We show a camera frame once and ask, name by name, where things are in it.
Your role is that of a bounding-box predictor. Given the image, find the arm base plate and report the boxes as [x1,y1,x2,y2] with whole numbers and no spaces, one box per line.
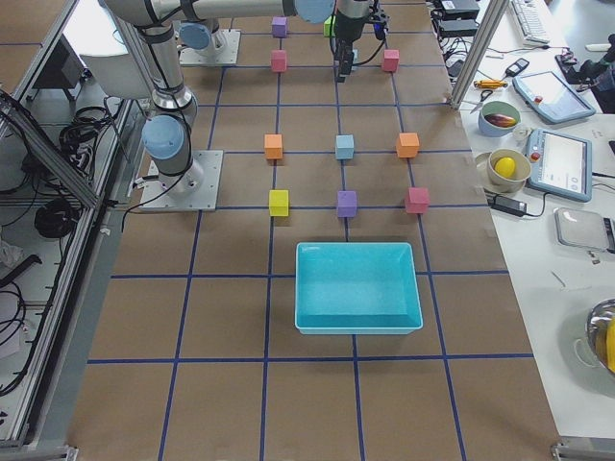
[140,150,224,212]
[179,25,241,67]

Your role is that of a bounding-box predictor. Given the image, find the purple block right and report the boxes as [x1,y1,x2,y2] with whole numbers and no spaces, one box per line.
[336,190,358,218]

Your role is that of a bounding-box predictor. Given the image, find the blue bowl with fruit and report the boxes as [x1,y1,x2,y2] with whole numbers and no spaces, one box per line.
[478,101,521,137]

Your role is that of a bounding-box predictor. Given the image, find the steel bowl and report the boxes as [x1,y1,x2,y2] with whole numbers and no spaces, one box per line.
[573,299,614,377]

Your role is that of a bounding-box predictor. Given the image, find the pink block near left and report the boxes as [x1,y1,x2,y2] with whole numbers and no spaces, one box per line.
[381,49,400,73]

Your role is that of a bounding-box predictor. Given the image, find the orange block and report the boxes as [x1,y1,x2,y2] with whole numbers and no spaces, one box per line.
[263,133,283,160]
[396,133,420,158]

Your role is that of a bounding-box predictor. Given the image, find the cyan tray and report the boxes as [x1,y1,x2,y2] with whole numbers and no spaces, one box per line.
[294,242,424,335]

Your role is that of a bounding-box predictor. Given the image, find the cream bowl with lemon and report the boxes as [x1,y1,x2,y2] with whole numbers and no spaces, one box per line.
[486,149,531,193]

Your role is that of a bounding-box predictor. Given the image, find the grey scale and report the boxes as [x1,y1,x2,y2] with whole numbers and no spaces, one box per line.
[553,207,614,254]

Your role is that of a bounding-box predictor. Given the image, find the teach pendant near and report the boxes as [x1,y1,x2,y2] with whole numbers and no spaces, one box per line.
[526,129,593,203]

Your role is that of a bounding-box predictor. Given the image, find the pink block far left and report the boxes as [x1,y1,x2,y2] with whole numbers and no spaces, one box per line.
[270,49,287,73]

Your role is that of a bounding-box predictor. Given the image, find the orange block far right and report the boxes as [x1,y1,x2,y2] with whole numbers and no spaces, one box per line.
[263,133,283,160]

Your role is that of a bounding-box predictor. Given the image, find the yellow block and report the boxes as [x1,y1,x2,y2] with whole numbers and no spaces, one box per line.
[268,189,290,217]

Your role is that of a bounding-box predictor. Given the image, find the pink block near right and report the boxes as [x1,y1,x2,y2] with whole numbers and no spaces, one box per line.
[405,187,431,214]

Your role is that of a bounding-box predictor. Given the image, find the purple block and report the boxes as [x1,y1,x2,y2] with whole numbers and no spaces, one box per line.
[336,190,358,218]
[271,16,288,38]

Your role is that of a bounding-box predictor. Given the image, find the aluminium frame post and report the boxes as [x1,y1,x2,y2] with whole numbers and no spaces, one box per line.
[450,0,508,109]

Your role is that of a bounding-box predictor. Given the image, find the purple block left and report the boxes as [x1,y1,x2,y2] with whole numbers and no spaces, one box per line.
[271,16,288,38]

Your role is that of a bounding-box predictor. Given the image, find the white keyboard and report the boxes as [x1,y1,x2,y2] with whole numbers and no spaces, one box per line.
[508,0,551,45]

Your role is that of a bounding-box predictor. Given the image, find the green block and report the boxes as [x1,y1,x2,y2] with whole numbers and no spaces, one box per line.
[323,15,335,37]

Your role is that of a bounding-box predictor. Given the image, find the yellow handled tool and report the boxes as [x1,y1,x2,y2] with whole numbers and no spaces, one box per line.
[473,79,508,90]

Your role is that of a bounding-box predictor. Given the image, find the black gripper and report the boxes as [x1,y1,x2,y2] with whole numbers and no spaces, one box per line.
[334,39,355,84]

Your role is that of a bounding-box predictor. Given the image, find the scissors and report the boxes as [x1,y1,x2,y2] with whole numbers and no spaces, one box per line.
[471,89,493,113]

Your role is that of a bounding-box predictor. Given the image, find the black power adapter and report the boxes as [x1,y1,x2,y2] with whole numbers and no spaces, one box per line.
[487,194,527,217]

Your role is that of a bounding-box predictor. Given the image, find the teach pendant far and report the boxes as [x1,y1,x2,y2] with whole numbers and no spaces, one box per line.
[512,71,596,124]

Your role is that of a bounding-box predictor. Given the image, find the teach pendant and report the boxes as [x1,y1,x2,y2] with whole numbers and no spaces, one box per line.
[526,129,593,203]
[512,71,596,124]

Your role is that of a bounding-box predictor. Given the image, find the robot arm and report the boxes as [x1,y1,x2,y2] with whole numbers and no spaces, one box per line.
[106,0,310,205]
[283,0,378,83]

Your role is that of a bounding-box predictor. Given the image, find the orange block near right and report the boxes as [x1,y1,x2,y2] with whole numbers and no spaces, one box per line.
[396,133,420,158]

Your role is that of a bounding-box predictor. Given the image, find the pink block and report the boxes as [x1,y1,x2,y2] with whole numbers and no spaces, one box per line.
[381,49,400,73]
[270,49,287,73]
[405,187,431,214]

